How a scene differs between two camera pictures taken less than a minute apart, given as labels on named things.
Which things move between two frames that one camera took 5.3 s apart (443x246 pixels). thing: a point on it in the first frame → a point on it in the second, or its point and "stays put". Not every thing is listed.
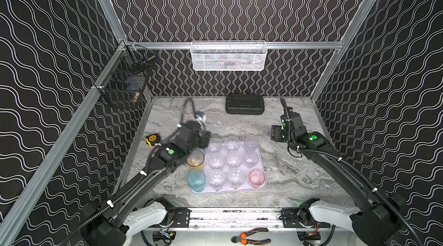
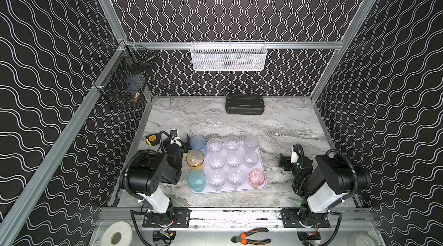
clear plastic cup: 236,177 stays put
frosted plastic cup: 250,159 stays put
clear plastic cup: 214,145 stays put
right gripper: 275,132 → 286,161
